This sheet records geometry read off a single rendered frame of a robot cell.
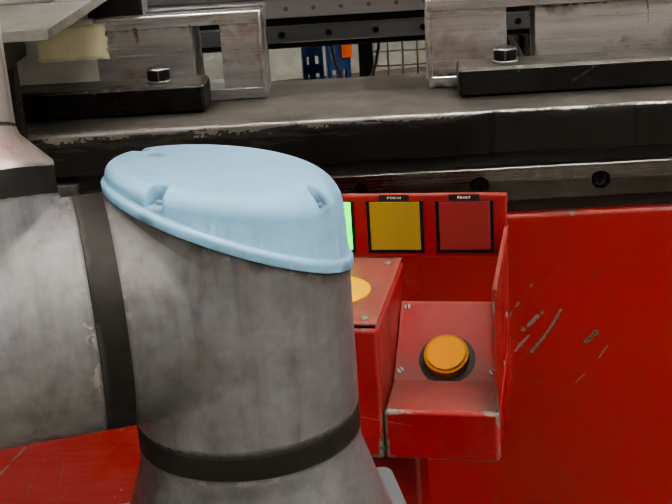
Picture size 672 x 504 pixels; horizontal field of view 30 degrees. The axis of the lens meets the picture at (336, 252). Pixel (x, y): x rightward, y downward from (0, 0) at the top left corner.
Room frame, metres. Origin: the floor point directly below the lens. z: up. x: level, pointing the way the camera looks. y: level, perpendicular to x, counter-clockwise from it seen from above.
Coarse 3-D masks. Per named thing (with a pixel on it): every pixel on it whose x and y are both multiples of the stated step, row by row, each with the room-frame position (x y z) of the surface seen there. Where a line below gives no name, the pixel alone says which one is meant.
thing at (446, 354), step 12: (444, 336) 0.98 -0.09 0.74; (456, 336) 0.98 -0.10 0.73; (432, 348) 0.97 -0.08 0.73; (444, 348) 0.97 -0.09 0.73; (456, 348) 0.97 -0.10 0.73; (432, 360) 0.96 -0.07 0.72; (444, 360) 0.96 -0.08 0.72; (456, 360) 0.96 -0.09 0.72; (468, 360) 0.97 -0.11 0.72; (432, 372) 0.96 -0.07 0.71; (444, 372) 0.96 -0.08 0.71; (456, 372) 0.96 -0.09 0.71
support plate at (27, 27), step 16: (64, 0) 1.29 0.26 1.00; (96, 0) 1.30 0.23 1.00; (0, 16) 1.20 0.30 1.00; (16, 16) 1.19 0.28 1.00; (32, 16) 1.19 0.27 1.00; (48, 16) 1.18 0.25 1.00; (64, 16) 1.17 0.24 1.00; (80, 16) 1.22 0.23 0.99; (16, 32) 1.10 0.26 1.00; (32, 32) 1.10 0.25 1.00; (48, 32) 1.10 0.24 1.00
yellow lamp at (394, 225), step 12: (372, 204) 1.07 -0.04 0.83; (384, 204) 1.06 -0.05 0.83; (396, 204) 1.06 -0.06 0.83; (408, 204) 1.06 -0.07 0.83; (372, 216) 1.07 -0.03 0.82; (384, 216) 1.06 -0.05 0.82; (396, 216) 1.06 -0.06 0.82; (408, 216) 1.06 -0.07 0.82; (372, 228) 1.07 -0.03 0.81; (384, 228) 1.06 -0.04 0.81; (396, 228) 1.06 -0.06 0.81; (408, 228) 1.06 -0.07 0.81; (372, 240) 1.07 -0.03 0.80; (384, 240) 1.06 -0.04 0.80; (396, 240) 1.06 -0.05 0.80; (408, 240) 1.06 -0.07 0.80; (420, 240) 1.06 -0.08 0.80
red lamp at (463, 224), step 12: (444, 204) 1.05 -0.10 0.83; (456, 204) 1.05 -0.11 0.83; (468, 204) 1.05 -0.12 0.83; (480, 204) 1.05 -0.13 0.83; (444, 216) 1.05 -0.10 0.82; (456, 216) 1.05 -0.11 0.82; (468, 216) 1.05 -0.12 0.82; (480, 216) 1.05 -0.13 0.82; (444, 228) 1.05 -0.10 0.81; (456, 228) 1.05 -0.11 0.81; (468, 228) 1.05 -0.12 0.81; (480, 228) 1.05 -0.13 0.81; (444, 240) 1.05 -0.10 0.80; (456, 240) 1.05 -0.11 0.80; (468, 240) 1.05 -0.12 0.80; (480, 240) 1.05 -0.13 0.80
